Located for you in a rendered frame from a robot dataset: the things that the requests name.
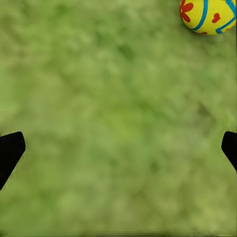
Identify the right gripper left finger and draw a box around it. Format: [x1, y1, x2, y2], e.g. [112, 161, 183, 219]
[0, 131, 26, 191]

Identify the easter egg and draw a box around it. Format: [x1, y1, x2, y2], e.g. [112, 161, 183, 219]
[179, 0, 237, 35]

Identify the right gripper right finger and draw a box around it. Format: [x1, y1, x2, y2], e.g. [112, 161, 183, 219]
[221, 131, 237, 171]

